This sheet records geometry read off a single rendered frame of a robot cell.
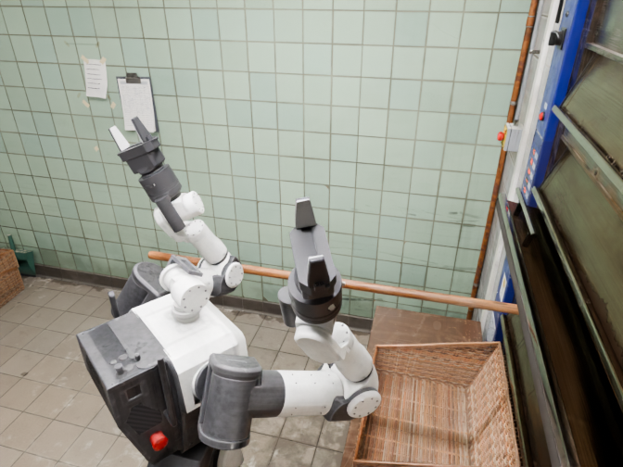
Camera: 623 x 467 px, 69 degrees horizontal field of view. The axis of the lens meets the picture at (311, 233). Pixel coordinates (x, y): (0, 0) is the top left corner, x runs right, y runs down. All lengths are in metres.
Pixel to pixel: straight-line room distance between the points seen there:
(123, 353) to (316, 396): 0.40
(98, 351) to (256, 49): 1.92
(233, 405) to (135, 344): 0.26
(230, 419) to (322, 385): 0.20
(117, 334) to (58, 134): 2.53
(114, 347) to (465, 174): 2.01
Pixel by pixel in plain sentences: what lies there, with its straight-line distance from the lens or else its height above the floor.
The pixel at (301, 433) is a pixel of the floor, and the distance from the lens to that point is 2.59.
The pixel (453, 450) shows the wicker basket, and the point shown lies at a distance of 1.87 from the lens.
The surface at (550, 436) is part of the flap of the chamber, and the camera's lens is 0.88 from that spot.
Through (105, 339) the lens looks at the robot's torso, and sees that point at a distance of 1.07.
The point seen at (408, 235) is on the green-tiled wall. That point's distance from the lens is 2.74.
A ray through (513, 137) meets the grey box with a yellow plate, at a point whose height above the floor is 1.47.
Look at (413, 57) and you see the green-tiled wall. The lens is 2.44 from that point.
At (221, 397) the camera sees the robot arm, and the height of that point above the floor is 1.38.
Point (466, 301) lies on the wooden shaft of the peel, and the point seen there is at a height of 1.20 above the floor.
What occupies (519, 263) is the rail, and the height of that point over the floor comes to 1.44.
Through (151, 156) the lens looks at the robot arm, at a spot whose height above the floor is 1.67.
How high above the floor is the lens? 2.04
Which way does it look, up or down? 28 degrees down
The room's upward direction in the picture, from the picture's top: straight up
